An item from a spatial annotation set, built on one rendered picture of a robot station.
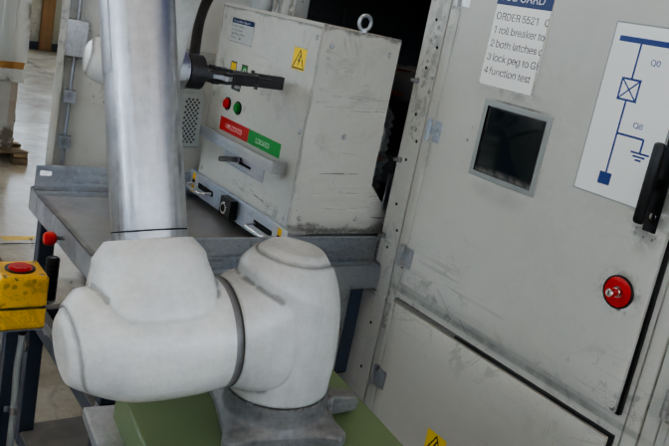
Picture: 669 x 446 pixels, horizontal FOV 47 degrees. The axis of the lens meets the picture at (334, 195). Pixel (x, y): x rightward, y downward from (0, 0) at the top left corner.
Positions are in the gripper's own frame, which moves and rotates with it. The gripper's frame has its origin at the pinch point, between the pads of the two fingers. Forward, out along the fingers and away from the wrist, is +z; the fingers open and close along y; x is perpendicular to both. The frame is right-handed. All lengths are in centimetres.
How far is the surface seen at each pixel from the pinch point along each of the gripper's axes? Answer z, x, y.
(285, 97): 4.8, -3.0, 0.1
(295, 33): 4.7, 11.8, -0.4
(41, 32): 163, -92, -1118
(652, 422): 37, -39, 91
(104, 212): -27, -39, -22
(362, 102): 20.0, -0.7, 9.8
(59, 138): -31, -30, -61
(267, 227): 3.9, -33.7, 4.4
